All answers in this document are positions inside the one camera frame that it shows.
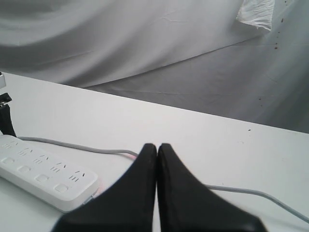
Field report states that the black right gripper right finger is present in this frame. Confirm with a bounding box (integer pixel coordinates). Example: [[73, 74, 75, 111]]
[[157, 144, 267, 232]]

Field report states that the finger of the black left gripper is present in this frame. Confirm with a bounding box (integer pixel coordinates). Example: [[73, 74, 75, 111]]
[[0, 93, 16, 137]]

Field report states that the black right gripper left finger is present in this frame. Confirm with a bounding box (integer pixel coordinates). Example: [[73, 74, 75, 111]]
[[54, 144, 157, 232]]

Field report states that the white power strip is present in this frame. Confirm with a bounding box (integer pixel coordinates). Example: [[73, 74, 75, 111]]
[[0, 135, 99, 212]]

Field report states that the grey backdrop cloth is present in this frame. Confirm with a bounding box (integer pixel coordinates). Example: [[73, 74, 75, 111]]
[[0, 0, 309, 133]]

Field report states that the grey power cord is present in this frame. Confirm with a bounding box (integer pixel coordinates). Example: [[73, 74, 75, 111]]
[[17, 136, 309, 224]]

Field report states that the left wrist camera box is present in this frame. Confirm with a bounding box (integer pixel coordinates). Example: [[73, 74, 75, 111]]
[[0, 72, 6, 89]]

